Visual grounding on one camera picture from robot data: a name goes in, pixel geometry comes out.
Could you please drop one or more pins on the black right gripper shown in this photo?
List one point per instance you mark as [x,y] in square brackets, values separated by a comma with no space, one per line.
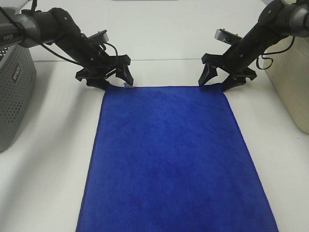
[233,62]

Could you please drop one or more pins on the blue microfibre towel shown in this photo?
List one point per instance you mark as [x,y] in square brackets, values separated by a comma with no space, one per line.
[171,159]

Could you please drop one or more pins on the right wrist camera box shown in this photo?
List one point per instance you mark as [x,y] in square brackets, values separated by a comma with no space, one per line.
[227,37]

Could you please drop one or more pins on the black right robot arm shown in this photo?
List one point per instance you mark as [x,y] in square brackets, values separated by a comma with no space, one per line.
[276,22]

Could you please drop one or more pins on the beige storage box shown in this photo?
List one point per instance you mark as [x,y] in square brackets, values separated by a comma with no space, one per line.
[289,75]

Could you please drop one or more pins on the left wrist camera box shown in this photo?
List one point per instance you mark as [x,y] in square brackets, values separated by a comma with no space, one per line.
[100,37]

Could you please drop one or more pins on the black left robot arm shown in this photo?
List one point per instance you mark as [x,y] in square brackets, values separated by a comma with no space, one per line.
[31,28]

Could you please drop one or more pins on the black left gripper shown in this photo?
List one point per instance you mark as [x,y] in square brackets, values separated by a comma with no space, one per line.
[97,65]

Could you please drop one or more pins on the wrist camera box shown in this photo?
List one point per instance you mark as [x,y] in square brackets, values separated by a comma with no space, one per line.
[227,37]
[100,37]

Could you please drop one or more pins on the grey perforated plastic basket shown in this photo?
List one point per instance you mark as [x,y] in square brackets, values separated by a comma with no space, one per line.
[17,79]

